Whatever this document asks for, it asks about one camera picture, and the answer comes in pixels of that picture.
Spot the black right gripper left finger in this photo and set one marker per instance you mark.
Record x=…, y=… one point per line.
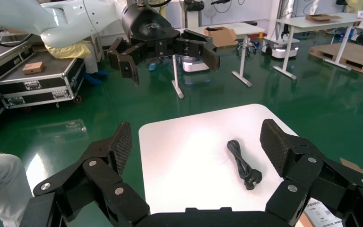
x=100, y=175

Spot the white machine with black head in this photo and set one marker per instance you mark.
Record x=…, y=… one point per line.
x=192, y=15

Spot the white table with open carton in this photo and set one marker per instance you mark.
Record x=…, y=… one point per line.
x=247, y=28

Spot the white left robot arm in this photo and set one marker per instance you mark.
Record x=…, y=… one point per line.
x=75, y=18

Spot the small closed cardboard box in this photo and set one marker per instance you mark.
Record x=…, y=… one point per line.
x=32, y=68

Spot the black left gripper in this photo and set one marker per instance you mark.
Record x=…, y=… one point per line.
x=150, y=31

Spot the person in grey trousers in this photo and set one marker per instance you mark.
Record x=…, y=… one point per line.
x=6, y=181

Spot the flat brown cardboard carton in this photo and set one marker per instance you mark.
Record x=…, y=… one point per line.
x=320, y=18

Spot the white printed leaflet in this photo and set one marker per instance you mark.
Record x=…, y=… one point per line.
x=320, y=216

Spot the open brown cardboard carton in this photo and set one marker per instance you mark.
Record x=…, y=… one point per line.
x=222, y=37

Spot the person in yellow coat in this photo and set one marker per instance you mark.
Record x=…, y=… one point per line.
x=65, y=51
x=355, y=4

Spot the black aluminium-edged flight case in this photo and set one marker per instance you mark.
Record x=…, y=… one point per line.
x=43, y=84

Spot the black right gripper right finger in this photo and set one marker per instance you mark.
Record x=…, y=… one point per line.
x=303, y=169

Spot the blue shoe cover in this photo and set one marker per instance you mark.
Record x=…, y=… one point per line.
x=152, y=67

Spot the white table with flat carton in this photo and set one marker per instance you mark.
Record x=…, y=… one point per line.
x=325, y=23

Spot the large black flight case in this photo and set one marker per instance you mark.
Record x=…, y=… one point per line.
x=0, y=59

